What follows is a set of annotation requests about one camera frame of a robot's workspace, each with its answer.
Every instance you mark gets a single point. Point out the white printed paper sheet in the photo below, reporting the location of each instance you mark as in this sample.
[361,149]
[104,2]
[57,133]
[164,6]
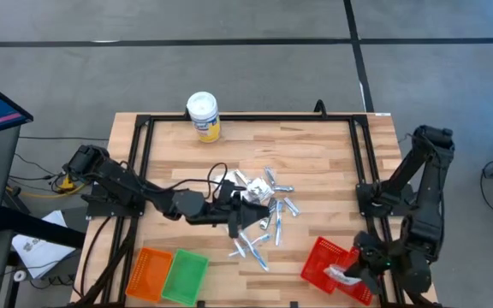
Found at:
[37,256]

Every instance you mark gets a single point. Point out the red plastic basket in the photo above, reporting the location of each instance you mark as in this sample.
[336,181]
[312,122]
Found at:
[317,256]
[355,296]

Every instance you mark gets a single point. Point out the orange plastic basket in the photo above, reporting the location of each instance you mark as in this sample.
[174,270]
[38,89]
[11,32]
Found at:
[148,274]

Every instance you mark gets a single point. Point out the black desk bar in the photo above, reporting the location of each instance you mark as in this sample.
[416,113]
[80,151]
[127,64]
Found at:
[37,229]

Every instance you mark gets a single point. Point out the dark blue bagged toothbrush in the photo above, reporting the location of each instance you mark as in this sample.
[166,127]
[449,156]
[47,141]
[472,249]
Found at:
[257,256]

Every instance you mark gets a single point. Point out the light blue bagged toothbrush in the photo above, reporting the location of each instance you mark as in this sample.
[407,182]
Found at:
[259,239]
[279,222]

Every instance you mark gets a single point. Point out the small silver item packet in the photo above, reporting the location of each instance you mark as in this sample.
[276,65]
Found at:
[272,203]
[270,175]
[284,188]
[292,206]
[242,176]

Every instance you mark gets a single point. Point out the red white bagged toothbrush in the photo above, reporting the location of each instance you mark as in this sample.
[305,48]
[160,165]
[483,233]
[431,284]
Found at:
[240,249]

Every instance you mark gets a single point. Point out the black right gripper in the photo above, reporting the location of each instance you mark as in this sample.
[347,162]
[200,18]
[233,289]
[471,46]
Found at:
[381,258]

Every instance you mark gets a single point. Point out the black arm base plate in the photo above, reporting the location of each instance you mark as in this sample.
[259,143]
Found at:
[364,207]
[101,207]

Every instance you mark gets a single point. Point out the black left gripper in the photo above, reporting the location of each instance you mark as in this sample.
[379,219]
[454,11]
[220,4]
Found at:
[225,211]

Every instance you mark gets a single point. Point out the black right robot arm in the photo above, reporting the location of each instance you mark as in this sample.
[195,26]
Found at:
[426,192]

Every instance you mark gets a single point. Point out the green plastic basket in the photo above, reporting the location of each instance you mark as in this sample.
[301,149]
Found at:
[184,278]

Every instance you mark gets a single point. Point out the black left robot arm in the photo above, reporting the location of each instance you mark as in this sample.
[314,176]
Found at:
[114,175]

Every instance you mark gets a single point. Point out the yellow white wipes canister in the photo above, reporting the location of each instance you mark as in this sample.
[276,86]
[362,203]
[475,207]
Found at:
[203,111]

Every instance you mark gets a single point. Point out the black frame clamp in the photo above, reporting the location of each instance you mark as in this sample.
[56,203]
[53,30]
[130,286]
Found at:
[320,109]

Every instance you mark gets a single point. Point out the black aluminium table frame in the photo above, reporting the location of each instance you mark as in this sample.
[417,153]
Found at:
[251,117]

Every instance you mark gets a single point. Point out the white tape roll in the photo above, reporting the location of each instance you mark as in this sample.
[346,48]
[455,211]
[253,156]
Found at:
[16,274]

